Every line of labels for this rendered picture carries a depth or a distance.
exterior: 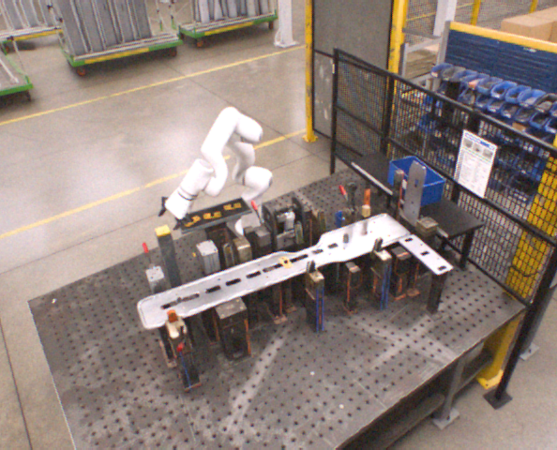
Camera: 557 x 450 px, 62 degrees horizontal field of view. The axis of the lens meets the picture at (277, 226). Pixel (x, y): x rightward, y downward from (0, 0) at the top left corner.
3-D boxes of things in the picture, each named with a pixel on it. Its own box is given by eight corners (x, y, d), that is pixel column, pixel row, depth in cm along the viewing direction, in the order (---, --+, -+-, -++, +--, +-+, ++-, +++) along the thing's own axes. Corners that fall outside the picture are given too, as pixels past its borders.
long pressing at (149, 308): (146, 337, 191) (145, 334, 190) (135, 302, 208) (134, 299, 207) (413, 235, 236) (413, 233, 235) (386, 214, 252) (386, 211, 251)
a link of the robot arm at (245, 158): (257, 193, 261) (231, 187, 265) (263, 175, 266) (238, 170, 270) (242, 136, 217) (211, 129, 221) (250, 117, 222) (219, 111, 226)
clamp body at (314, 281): (312, 337, 224) (312, 285, 203) (300, 319, 232) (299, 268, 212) (328, 329, 227) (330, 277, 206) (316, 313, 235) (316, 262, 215)
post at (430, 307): (433, 321, 227) (444, 278, 210) (418, 307, 235) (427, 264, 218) (444, 316, 229) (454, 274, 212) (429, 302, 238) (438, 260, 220)
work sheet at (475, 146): (483, 201, 230) (498, 144, 212) (451, 180, 247) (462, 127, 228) (487, 200, 231) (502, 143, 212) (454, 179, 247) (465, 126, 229)
